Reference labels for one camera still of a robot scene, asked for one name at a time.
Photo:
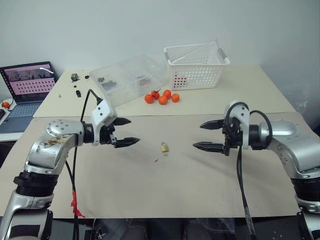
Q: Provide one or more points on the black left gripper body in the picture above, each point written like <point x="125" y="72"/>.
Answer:
<point x="107" y="136"/>

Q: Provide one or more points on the black and grey small part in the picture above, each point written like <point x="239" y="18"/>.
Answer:
<point x="74" y="77"/>

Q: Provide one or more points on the white perforated plastic basket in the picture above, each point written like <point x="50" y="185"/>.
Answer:
<point x="197" y="75"/>

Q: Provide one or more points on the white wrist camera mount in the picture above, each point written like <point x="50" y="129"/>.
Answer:
<point x="243" y="117"/>
<point x="103" y="112"/>

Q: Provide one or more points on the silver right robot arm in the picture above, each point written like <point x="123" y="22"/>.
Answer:
<point x="285" y="135"/>

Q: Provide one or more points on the red item inside basket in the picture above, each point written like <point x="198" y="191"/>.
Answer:
<point x="180" y="81"/>

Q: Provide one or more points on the small black block part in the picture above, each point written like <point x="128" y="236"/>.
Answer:
<point x="78" y="93"/>

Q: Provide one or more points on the black parts pile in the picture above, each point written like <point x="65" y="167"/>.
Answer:
<point x="108" y="83"/>

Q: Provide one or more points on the red tape strip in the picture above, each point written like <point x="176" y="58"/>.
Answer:
<point x="74" y="202"/>

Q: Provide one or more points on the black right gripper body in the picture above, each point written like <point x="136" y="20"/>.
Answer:
<point x="233" y="136"/>

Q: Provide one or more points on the beige table mat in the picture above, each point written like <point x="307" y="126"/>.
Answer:
<point x="150" y="187"/>

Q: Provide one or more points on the cream table mat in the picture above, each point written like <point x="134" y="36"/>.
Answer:
<point x="250" y="87"/>

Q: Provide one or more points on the orange fruit beside laptop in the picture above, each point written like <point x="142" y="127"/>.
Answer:
<point x="4" y="104"/>

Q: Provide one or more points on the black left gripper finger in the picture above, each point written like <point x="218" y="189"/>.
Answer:
<point x="126" y="142"/>
<point x="123" y="122"/>

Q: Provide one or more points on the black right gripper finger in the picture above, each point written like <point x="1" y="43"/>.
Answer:
<point x="210" y="146"/>
<point x="212" y="125"/>

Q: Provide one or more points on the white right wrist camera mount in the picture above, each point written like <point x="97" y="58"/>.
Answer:
<point x="243" y="117"/>

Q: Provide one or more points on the clear plastic storage box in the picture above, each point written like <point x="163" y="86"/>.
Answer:
<point x="125" y="72"/>

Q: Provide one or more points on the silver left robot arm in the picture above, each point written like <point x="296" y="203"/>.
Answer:
<point x="50" y="147"/>

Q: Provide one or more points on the small brass padlock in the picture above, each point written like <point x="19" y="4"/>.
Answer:
<point x="165" y="148"/>

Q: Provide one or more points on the orange fruit with dark stem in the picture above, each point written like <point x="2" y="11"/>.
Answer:
<point x="156" y="95"/>

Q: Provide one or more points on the small orange fruit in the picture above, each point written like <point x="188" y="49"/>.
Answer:
<point x="175" y="97"/>
<point x="167" y="93"/>
<point x="149" y="98"/>
<point x="163" y="100"/>

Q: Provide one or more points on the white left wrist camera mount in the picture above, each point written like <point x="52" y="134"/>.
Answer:
<point x="103" y="112"/>

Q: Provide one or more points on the open laptop with pink screen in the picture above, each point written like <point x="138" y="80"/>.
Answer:
<point x="27" y="85"/>

